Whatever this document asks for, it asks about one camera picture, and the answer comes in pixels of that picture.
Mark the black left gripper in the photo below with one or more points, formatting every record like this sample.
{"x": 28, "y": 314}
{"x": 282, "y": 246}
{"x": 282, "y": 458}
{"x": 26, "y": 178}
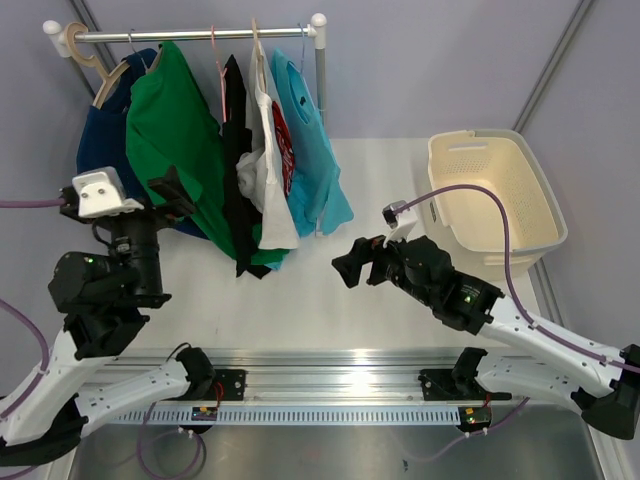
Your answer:
{"x": 171, "y": 190}

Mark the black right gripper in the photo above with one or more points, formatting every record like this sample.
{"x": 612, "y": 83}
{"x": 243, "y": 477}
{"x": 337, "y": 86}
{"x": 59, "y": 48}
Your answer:
{"x": 364, "y": 249}

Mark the green t shirt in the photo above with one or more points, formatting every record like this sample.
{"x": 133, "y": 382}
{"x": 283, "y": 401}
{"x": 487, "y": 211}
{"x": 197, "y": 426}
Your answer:
{"x": 169, "y": 126}

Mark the grey plastic hanger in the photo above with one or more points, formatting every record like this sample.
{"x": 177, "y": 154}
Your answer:
{"x": 141, "y": 61}

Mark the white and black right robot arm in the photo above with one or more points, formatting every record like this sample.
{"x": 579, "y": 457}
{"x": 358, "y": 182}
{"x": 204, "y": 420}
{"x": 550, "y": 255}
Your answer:
{"x": 598, "y": 382}

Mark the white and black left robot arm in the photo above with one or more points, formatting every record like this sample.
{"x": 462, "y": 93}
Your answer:
{"x": 105, "y": 302}

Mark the light blue t shirt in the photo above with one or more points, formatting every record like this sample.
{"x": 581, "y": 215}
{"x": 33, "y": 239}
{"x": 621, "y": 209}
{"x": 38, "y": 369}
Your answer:
{"x": 316, "y": 200}

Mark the navy blue printed t shirt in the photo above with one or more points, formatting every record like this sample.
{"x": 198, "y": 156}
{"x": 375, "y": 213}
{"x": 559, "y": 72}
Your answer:
{"x": 103, "y": 142}

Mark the white t shirt red print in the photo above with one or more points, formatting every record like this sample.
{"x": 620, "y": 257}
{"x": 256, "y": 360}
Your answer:
{"x": 260, "y": 171}

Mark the wooden hanger with white shirt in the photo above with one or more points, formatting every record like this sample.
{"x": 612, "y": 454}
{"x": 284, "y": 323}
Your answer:
{"x": 260, "y": 60}

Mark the wooden hanger with navy shirt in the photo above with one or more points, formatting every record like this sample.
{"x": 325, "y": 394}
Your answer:
{"x": 110, "y": 79}

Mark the cream plastic laundry basket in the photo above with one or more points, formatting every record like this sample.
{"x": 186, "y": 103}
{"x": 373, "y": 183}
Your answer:
{"x": 494, "y": 210}

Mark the metal clothes rack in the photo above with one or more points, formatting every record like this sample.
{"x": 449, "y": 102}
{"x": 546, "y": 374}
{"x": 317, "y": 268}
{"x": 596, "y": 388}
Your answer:
{"x": 316, "y": 30}

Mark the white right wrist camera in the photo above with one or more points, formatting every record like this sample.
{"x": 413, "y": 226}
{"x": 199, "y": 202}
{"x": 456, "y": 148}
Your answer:
{"x": 401, "y": 220}

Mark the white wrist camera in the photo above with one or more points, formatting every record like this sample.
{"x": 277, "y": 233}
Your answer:
{"x": 101, "y": 193}
{"x": 401, "y": 220}

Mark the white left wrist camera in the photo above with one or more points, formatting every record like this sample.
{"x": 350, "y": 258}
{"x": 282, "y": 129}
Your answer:
{"x": 101, "y": 193}

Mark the pink wire hanger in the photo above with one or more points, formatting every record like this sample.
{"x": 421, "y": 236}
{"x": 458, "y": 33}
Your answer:
{"x": 221, "y": 74}

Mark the white slotted cable duct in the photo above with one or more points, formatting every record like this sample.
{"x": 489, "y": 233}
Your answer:
{"x": 294, "y": 416}

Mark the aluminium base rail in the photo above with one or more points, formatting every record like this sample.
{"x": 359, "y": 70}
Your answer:
{"x": 340, "y": 377}

